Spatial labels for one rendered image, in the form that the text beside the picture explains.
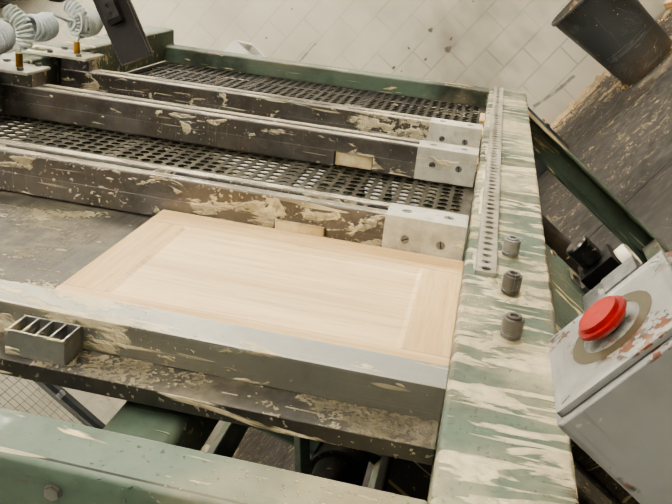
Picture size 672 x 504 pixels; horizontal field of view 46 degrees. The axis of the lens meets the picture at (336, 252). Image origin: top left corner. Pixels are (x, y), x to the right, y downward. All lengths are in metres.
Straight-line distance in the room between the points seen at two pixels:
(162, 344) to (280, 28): 5.67
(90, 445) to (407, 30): 5.86
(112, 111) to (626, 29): 4.12
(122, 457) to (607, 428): 0.37
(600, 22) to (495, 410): 4.75
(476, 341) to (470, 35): 5.59
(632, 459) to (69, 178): 1.03
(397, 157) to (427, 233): 0.48
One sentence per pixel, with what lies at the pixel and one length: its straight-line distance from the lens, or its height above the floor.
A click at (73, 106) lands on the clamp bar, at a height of 1.64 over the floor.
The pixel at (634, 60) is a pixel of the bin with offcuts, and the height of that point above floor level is 0.12.
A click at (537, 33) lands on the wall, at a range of 6.49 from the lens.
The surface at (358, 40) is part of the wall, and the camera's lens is 6.40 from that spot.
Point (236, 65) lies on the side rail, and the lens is 2.74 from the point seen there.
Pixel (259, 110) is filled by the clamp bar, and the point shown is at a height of 1.35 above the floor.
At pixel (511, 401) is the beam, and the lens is 0.81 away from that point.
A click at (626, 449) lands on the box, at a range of 0.56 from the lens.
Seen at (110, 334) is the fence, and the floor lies 1.19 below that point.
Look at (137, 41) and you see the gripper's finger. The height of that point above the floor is 1.36.
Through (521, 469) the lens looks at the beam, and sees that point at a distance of 0.71.
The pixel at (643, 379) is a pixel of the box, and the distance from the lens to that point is 0.53.
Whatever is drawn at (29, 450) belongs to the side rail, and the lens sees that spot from 0.69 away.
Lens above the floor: 1.16
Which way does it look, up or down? 5 degrees down
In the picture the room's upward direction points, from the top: 47 degrees counter-clockwise
